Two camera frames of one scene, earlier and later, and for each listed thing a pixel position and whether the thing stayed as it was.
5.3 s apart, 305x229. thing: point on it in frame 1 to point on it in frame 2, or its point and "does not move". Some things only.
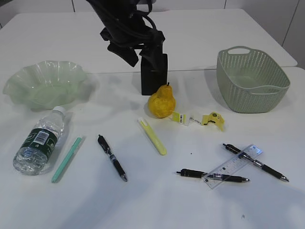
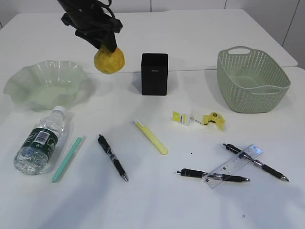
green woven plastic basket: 249,82 does not move
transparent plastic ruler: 232,166 does not move
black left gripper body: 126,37 to 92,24
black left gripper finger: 127,53 to 92,40
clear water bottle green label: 32,158 does not move
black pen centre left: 106,147 does not move
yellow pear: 162,103 to 109,62
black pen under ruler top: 232,149 does not move
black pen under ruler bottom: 223,178 does not move
